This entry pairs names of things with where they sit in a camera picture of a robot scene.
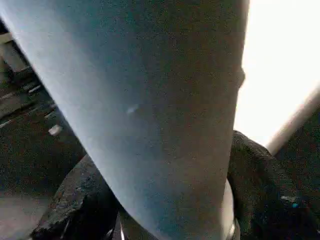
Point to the black shiny mat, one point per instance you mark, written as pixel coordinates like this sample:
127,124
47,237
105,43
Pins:
25,155

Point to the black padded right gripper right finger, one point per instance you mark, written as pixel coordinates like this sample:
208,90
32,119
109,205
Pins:
270,200

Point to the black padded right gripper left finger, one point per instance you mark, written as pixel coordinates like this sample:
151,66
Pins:
80,207

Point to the white plastic table leg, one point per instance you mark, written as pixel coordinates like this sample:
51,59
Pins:
137,100

